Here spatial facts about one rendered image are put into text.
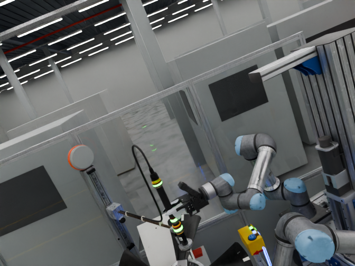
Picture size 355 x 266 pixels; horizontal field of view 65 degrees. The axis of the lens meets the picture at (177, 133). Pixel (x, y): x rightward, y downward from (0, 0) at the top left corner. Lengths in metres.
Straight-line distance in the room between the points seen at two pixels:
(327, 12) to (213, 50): 2.03
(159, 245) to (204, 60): 2.61
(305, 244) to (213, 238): 1.27
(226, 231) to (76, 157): 1.27
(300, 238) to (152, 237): 0.96
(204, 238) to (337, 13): 4.03
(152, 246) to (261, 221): 0.97
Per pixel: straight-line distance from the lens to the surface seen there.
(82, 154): 1.83
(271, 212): 2.41
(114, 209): 1.83
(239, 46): 3.93
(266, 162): 1.47
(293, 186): 1.83
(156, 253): 1.82
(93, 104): 7.12
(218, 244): 2.37
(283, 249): 1.33
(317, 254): 1.18
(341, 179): 1.68
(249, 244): 1.82
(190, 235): 1.54
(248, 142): 1.60
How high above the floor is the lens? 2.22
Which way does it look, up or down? 14 degrees down
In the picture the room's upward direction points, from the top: 23 degrees counter-clockwise
